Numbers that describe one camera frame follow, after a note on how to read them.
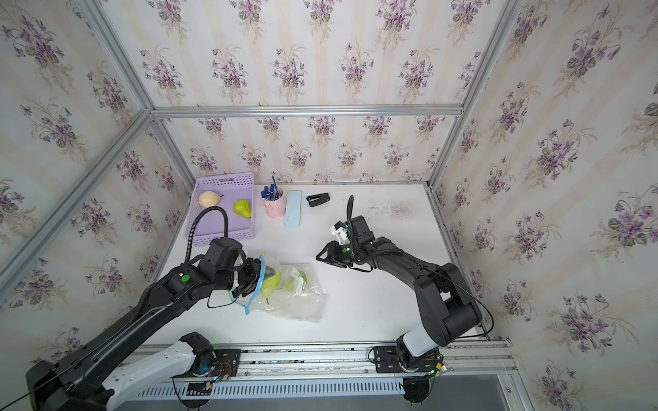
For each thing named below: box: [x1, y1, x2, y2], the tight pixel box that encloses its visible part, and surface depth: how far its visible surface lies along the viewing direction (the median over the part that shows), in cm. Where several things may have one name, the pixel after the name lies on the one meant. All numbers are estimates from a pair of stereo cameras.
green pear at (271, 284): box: [260, 268, 282, 305], surface depth 73 cm
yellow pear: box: [198, 190, 224, 209], surface depth 110 cm
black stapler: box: [305, 192, 330, 208], surface depth 114 cm
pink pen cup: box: [260, 186, 286, 220], surface depth 104 cm
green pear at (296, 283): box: [283, 270, 308, 294], surface depth 78 cm
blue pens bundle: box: [260, 175, 281, 202], surface depth 106 cm
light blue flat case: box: [284, 190, 302, 228], surface depth 110 cm
